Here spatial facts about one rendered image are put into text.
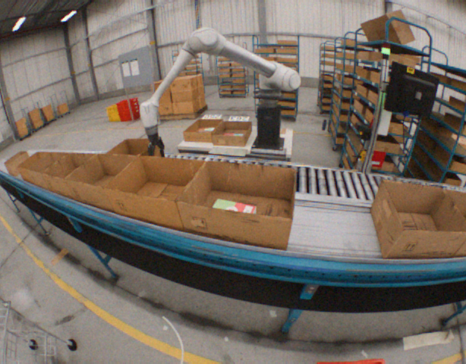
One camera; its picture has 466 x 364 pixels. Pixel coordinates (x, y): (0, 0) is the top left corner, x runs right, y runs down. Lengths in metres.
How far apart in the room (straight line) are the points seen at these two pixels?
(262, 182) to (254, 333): 1.04
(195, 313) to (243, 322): 0.35
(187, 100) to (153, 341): 4.87
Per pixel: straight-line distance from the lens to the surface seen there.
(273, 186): 0.91
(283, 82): 1.38
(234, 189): 0.96
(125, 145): 1.93
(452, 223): 1.10
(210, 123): 2.21
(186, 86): 5.21
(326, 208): 0.95
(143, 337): 1.67
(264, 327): 1.54
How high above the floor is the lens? 1.49
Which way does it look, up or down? 35 degrees down
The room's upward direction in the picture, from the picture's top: 4 degrees counter-clockwise
